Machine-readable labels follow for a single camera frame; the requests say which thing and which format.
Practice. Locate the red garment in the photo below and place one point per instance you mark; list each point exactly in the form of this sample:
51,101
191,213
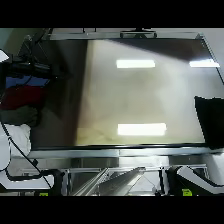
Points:
21,97

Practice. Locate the white garment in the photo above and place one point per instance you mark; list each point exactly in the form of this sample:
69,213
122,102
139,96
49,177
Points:
20,138

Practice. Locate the dark green garment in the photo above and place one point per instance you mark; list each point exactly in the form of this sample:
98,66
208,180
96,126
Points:
16,116

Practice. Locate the silver frame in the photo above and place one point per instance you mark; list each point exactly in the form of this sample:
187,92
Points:
100,153

